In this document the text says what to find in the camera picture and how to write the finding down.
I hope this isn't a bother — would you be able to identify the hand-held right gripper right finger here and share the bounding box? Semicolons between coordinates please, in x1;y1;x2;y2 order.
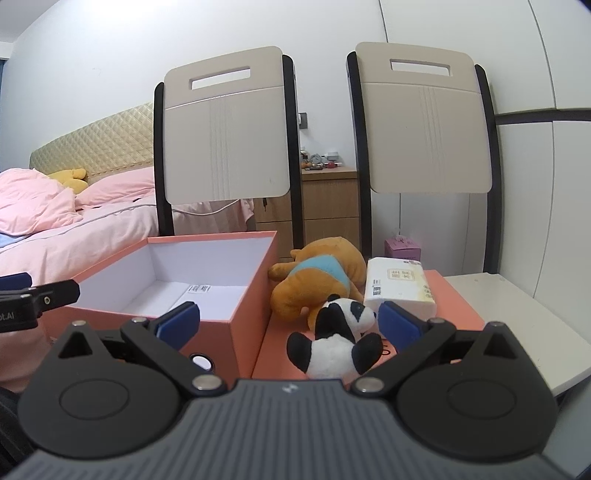
350;301;520;398

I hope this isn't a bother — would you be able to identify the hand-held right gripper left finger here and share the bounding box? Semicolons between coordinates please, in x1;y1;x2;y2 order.
50;301;228;398

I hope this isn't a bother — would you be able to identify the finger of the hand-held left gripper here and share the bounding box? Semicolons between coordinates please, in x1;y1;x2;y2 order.
0;272;33;292
17;278;81;320

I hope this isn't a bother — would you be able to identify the white tissue pack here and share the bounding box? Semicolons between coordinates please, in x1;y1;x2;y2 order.
363;257;438;319

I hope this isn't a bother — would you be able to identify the pink box lid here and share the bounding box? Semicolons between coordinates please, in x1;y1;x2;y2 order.
253;270;485;381

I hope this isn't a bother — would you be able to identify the pink cardboard box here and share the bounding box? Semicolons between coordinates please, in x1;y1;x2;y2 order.
39;231;279;384

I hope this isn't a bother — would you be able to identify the panda plush toy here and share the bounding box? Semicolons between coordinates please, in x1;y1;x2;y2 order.
286;295;384;380

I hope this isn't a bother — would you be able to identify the orange plush dog toy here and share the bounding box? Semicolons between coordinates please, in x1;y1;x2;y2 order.
268;236;368;322

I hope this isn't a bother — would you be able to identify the white desktop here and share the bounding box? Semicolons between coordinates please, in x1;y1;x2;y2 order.
443;272;575;398

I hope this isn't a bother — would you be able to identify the pink bed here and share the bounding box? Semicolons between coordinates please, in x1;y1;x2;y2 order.
0;198;256;393

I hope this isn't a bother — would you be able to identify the pink tissue box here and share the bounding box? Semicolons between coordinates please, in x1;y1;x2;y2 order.
384;235;423;261

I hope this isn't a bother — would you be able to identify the pink quilt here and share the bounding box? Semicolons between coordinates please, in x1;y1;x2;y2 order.
0;168;85;237

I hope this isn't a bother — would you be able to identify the yellow plush toy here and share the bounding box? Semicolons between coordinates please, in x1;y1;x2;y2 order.
48;168;88;193

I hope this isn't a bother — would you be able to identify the pink pillow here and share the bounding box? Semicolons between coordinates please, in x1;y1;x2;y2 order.
75;166;158;209

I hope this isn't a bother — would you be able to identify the wooden nightstand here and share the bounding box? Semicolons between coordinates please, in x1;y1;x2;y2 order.
254;166;361;259

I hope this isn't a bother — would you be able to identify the beige quilted headboard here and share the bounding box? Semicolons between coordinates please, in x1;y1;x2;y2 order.
28;102;155;185

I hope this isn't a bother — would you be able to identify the beige slotted box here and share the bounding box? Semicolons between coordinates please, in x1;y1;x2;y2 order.
346;41;503;278

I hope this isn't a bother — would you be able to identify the white cable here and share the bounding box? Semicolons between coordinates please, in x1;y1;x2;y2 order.
173;198;245;217

